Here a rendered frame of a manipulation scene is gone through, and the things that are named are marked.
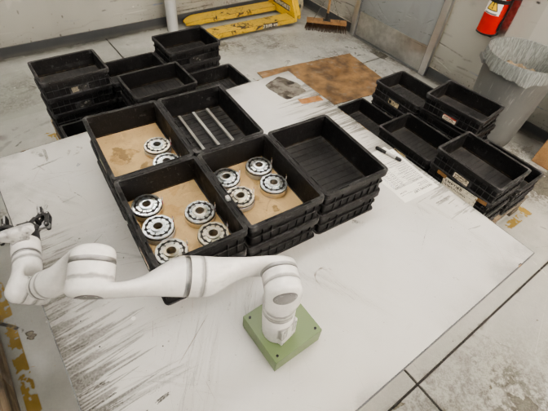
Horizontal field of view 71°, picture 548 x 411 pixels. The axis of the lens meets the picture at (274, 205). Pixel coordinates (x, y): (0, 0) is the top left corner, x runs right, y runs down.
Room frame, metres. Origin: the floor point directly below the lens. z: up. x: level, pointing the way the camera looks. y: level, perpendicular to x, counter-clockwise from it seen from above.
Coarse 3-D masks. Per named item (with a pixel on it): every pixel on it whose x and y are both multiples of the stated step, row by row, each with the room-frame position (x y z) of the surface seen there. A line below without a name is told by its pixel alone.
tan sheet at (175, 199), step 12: (192, 180) 1.03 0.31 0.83; (156, 192) 0.95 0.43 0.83; (168, 192) 0.95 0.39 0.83; (180, 192) 0.96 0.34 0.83; (192, 192) 0.97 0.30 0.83; (168, 204) 0.90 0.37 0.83; (180, 204) 0.91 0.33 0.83; (168, 216) 0.84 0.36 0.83; (180, 216) 0.85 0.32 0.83; (216, 216) 0.87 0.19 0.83; (180, 228) 0.80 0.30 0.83; (192, 228) 0.80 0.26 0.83; (192, 240) 0.76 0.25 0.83
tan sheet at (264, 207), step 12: (240, 168) 1.13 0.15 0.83; (240, 180) 1.06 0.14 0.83; (252, 180) 1.07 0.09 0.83; (288, 192) 1.02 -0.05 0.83; (264, 204) 0.95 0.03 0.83; (276, 204) 0.96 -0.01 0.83; (288, 204) 0.97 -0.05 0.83; (300, 204) 0.97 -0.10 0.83; (252, 216) 0.89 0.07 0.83; (264, 216) 0.89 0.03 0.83
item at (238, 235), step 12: (192, 156) 1.06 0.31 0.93; (156, 168) 0.97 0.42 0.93; (204, 168) 1.00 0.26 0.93; (120, 180) 0.89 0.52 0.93; (120, 192) 0.84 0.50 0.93; (228, 204) 0.84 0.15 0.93; (132, 216) 0.75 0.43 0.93; (144, 240) 0.66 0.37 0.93; (216, 240) 0.69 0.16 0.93; (228, 240) 0.70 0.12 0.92; (192, 252) 0.64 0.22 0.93; (204, 252) 0.65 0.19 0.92; (156, 264) 0.58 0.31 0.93
